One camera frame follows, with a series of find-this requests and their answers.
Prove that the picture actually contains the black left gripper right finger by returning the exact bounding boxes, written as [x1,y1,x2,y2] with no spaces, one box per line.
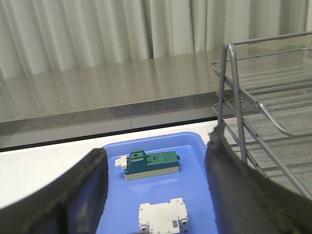
[205,123,312,234]

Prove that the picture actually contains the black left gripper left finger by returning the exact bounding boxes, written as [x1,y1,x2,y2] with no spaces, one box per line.
[0,148,109,234]

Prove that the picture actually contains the white terminal block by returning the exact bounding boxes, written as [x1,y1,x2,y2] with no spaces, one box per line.
[138,198,190,234]

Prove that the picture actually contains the grey stone counter ledge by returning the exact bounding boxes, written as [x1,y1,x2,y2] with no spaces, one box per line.
[0,31,312,149]

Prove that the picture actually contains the blue plastic tray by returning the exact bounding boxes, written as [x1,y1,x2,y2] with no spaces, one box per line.
[97,132,218,234]

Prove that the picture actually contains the silver mesh tray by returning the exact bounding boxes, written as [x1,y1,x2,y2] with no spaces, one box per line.
[212,103,312,171]
[211,48,312,136]
[229,143,312,186]

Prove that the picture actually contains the green and grey switch block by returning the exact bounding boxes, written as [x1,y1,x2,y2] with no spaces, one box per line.
[115,150,180,181]

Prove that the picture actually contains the grey metal rack frame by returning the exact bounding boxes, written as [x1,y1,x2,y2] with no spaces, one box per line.
[214,32,312,198]

